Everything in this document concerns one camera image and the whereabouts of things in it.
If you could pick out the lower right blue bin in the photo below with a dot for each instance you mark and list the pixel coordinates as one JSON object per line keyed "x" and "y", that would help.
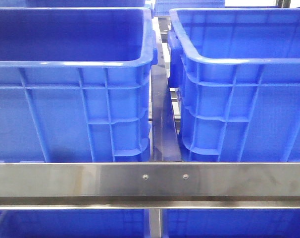
{"x": 231, "y": 223}

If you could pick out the steel rack front rail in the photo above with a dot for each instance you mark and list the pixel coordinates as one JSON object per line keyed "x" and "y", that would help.
{"x": 170, "y": 185}

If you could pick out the lower left blue bin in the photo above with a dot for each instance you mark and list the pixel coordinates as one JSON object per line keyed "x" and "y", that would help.
{"x": 74, "y": 224}

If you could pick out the blue bin with buttons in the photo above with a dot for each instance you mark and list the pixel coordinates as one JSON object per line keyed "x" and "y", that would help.
{"x": 237, "y": 75}

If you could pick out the blue bin behind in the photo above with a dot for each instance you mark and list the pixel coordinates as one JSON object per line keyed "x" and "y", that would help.
{"x": 162, "y": 7}

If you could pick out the steel centre divider rail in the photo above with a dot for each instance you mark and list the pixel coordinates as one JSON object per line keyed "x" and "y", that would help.
{"x": 165, "y": 147}

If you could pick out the blue bin at left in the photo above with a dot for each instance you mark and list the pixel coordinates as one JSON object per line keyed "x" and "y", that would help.
{"x": 74, "y": 84}

